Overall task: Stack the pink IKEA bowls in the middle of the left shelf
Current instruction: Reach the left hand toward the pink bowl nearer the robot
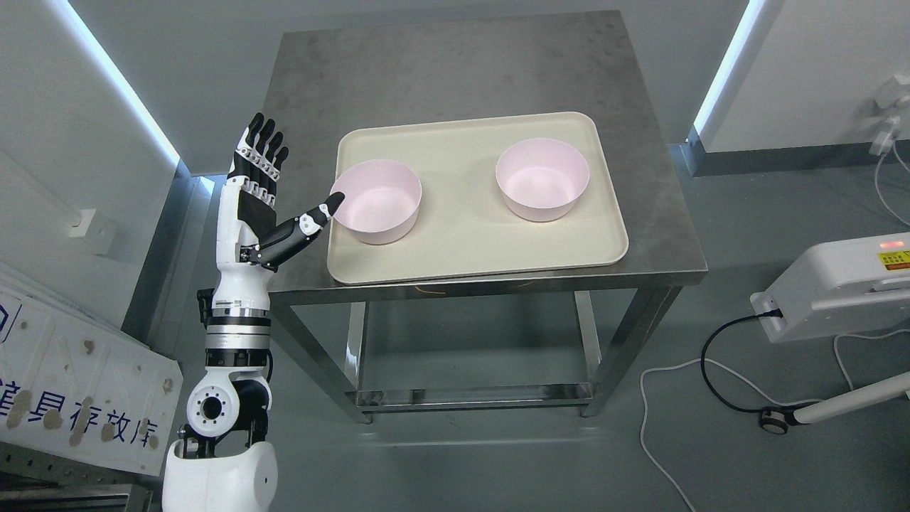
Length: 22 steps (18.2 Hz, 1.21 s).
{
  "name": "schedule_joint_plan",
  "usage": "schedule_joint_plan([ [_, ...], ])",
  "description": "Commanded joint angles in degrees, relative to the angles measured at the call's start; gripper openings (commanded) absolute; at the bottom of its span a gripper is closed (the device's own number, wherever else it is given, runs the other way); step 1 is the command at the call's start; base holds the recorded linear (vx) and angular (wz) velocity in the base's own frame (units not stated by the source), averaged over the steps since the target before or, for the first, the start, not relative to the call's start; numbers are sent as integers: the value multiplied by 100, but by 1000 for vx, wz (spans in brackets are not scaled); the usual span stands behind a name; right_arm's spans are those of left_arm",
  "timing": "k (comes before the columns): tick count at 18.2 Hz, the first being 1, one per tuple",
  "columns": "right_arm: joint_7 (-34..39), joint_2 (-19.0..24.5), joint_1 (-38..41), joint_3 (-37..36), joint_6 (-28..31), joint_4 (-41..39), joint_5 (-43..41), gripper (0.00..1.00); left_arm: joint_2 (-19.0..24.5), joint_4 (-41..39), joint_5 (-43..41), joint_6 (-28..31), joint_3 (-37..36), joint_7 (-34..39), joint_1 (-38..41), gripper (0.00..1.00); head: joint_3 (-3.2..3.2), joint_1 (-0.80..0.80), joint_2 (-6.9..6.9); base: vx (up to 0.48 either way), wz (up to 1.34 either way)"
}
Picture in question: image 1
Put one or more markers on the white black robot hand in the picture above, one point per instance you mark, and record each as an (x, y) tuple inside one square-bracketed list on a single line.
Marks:
[(250, 244)]

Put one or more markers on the pink bowl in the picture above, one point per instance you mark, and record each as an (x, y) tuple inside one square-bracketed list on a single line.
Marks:
[(541, 179), (381, 202)]

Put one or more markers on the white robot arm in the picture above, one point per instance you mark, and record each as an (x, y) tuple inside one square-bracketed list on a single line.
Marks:
[(221, 460)]

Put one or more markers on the beige plastic tray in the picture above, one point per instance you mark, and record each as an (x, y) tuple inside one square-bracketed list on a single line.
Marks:
[(463, 226)]

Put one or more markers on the white sign board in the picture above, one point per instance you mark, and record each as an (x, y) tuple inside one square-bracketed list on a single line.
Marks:
[(76, 388)]

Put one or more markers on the steel table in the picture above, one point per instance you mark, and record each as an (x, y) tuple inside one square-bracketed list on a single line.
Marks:
[(325, 84)]

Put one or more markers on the white machine on stand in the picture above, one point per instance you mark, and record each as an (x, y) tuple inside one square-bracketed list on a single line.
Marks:
[(837, 288)]

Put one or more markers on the white wall socket left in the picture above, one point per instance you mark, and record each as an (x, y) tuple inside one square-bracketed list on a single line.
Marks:
[(95, 231)]

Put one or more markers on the white wall plug right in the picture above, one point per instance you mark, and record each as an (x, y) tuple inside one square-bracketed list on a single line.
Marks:
[(890, 99)]

